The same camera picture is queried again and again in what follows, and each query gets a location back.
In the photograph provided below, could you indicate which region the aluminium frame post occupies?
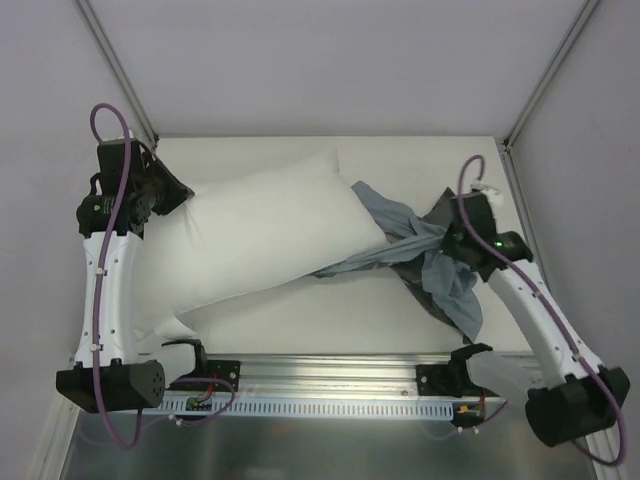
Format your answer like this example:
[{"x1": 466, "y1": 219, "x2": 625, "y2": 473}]
[
  {"x1": 502, "y1": 0, "x2": 602, "y2": 150},
  {"x1": 72, "y1": 0, "x2": 160, "y2": 150}
]

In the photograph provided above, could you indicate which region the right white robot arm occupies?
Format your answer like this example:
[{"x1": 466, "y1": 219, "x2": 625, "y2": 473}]
[{"x1": 442, "y1": 191, "x2": 630, "y2": 447}]

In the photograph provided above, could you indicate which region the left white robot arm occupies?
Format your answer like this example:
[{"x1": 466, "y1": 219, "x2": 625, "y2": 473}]
[{"x1": 56, "y1": 139, "x2": 209, "y2": 414}]

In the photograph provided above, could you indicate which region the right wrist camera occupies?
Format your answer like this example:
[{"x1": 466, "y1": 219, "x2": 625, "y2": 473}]
[{"x1": 471, "y1": 182, "x2": 504, "y2": 209}]

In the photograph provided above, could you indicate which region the aluminium mounting rail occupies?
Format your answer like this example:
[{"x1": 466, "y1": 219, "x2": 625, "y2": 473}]
[{"x1": 134, "y1": 352, "x2": 536, "y2": 401}]

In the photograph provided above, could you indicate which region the right aluminium frame post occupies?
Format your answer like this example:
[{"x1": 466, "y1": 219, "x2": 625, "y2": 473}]
[{"x1": 502, "y1": 0, "x2": 602, "y2": 150}]

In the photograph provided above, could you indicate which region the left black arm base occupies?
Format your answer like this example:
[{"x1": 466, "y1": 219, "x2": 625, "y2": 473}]
[{"x1": 161, "y1": 339, "x2": 241, "y2": 392}]

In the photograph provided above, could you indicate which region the grey striped pillowcase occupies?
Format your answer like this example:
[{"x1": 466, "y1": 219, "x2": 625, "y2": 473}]
[{"x1": 313, "y1": 181, "x2": 483, "y2": 342}]

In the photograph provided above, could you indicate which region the white pillow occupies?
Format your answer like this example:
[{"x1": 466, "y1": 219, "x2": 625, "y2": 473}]
[{"x1": 132, "y1": 149, "x2": 386, "y2": 340}]

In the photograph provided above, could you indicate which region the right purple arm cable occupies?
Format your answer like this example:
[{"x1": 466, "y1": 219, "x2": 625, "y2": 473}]
[{"x1": 458, "y1": 154, "x2": 630, "y2": 467}]

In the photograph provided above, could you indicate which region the left aluminium frame post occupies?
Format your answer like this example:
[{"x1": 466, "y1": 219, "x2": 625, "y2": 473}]
[{"x1": 72, "y1": 0, "x2": 160, "y2": 150}]

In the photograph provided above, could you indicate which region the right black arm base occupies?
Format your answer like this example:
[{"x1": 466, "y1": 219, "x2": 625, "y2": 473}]
[{"x1": 415, "y1": 343, "x2": 493, "y2": 398}]

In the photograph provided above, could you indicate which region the white slotted cable duct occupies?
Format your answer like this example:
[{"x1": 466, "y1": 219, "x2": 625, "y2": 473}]
[{"x1": 148, "y1": 396, "x2": 454, "y2": 421}]

